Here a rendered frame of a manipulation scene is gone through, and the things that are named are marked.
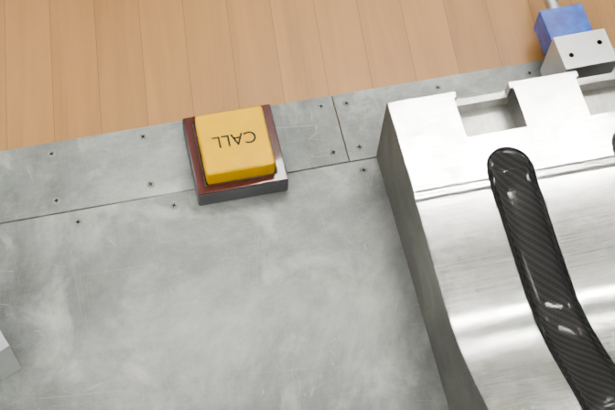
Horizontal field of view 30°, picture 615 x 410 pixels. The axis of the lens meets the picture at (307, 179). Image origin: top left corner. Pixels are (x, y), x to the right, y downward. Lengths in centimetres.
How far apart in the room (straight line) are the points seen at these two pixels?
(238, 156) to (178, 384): 20
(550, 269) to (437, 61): 27
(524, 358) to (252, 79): 38
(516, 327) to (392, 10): 38
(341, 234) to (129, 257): 18
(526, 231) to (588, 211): 5
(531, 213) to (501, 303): 8
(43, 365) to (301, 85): 35
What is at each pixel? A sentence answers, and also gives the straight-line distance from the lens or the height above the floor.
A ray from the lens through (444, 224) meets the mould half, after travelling 91.
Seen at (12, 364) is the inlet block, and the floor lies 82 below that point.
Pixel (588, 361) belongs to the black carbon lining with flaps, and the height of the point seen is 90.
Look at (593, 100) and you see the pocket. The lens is 103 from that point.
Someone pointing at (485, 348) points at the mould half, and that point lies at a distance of 88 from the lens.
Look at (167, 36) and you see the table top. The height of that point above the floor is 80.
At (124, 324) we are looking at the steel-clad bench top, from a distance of 97.
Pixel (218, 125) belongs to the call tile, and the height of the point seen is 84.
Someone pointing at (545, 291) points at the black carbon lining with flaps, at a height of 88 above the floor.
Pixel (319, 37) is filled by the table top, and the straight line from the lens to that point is 110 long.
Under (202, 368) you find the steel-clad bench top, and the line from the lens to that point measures 95.
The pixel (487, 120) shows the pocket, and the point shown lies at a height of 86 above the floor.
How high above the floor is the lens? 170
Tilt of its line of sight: 62 degrees down
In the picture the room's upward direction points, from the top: 5 degrees clockwise
